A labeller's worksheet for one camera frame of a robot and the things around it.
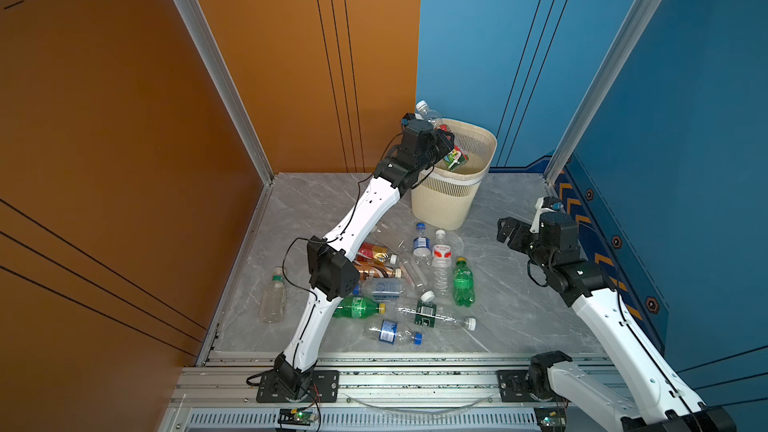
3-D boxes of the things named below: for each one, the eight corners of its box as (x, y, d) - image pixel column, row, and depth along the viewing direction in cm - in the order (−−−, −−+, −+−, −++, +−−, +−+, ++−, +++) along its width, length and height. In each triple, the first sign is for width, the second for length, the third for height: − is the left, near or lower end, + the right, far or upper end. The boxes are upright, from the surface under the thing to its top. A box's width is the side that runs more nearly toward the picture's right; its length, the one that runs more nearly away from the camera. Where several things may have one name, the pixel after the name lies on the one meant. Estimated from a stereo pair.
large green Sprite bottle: (337, 322, 86) (333, 314, 81) (339, 303, 89) (335, 295, 84) (386, 321, 86) (385, 314, 81) (386, 303, 89) (386, 295, 84)
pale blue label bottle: (360, 300, 87) (359, 296, 85) (362, 283, 91) (361, 278, 88) (406, 300, 87) (406, 296, 85) (406, 283, 91) (406, 278, 88)
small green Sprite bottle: (455, 307, 88) (457, 301, 84) (449, 262, 97) (451, 254, 93) (474, 307, 88) (478, 301, 84) (466, 262, 97) (469, 254, 93)
